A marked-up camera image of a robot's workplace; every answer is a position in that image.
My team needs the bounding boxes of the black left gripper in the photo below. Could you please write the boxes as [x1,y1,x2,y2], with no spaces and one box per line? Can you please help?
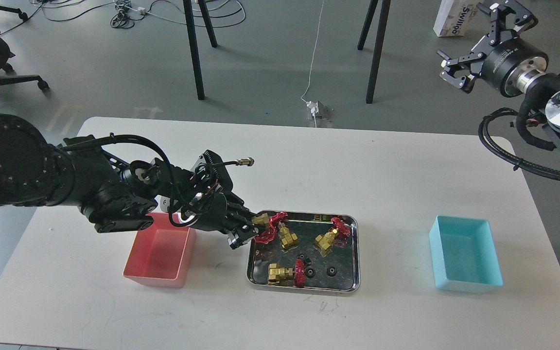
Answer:
[168,193,267,249]

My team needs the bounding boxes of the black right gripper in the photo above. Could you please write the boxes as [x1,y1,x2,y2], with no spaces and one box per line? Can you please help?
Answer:
[437,0,549,98]

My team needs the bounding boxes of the brass valve red handle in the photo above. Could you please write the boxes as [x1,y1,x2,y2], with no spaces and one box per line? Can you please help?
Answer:
[251,212,286,245]

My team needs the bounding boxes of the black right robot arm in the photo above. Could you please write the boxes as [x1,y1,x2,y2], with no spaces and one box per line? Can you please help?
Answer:
[438,0,560,181]

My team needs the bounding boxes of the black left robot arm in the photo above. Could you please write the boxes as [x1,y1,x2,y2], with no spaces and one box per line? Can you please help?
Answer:
[0,114,266,248]

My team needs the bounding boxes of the white cardboard box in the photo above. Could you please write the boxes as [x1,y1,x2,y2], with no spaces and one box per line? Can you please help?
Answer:
[433,0,481,37]

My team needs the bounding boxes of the brass valve top middle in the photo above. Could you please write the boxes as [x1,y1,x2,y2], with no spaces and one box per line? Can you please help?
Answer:
[278,222,298,250]

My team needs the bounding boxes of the brass valve bottom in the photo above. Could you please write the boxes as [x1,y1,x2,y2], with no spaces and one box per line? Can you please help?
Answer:
[267,259,305,288]

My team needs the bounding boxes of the pink plastic box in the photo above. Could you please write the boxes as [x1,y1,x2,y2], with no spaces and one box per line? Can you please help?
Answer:
[122,212,196,288]

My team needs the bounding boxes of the brass valve top right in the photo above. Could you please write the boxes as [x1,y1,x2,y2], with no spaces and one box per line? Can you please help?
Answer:
[314,217,351,256]

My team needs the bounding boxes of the blue plastic box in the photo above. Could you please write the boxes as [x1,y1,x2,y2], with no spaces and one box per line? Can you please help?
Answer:
[429,215,504,293]

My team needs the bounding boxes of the shiny metal tray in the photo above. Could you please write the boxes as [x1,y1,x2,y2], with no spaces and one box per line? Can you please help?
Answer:
[246,210,361,293]

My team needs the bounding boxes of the black stand leg right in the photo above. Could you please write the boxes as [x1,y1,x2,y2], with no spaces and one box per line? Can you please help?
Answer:
[356,0,391,104]

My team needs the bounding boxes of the white power adapter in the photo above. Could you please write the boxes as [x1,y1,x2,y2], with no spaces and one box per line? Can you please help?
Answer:
[305,101,331,120]

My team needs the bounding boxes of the white floor cable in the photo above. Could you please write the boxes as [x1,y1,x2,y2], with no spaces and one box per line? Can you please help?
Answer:
[301,0,326,104]

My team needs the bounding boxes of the tangled floor cables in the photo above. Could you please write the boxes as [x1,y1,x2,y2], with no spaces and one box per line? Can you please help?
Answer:
[30,0,246,30]

